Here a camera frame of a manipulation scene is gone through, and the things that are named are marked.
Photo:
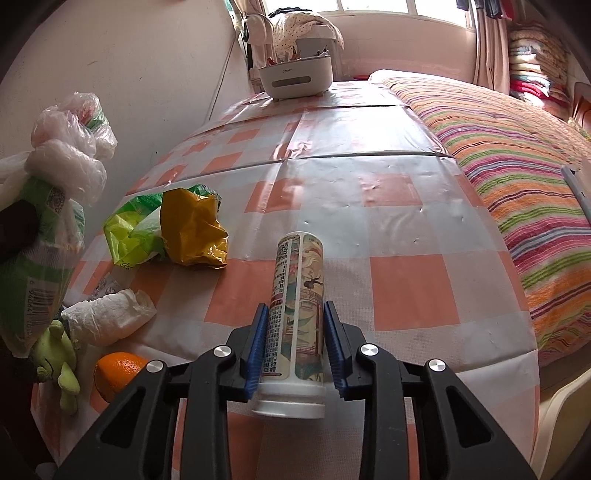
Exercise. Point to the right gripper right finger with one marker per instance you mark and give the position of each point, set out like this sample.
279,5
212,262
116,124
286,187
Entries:
457,436

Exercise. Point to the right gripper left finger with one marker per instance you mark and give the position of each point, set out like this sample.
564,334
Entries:
133,438

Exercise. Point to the white printed cylinder bottle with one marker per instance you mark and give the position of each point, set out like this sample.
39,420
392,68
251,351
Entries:
292,381

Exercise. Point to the clear plastic trash bag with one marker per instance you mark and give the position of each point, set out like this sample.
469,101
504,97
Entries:
44,192

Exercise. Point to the white plastic trash bin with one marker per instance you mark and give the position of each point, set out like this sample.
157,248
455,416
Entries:
564,416

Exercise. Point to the orange peel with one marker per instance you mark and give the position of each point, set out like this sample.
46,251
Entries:
114,371

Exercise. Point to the green plush toy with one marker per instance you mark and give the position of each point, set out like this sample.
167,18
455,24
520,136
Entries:
55,360

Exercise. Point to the crumpled white tissue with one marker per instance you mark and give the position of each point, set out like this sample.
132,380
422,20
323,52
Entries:
104,321

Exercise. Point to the checkered plastic tablecloth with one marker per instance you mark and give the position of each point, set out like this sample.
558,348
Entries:
412,257

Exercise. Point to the green plastic bag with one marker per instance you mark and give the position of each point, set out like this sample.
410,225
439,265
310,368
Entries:
133,232

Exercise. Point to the yellow snack wrapper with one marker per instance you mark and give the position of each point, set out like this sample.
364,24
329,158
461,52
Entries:
191,232

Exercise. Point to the striped colourful bedspread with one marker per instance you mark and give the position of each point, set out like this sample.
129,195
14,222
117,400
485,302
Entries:
513,155

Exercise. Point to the red wooden headboard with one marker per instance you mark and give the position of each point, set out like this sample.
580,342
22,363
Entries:
581,109

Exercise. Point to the stack of folded quilts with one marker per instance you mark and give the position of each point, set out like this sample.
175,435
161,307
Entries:
538,70

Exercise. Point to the pink curtain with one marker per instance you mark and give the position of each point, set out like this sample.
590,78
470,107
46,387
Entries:
492,53

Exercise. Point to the white storage box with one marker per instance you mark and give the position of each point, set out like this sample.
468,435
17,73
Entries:
299,78

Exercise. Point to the hanging clothes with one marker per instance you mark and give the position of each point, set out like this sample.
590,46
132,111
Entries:
494,9

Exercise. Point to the grey cabinet with cloth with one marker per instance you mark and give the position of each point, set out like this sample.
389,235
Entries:
290,24

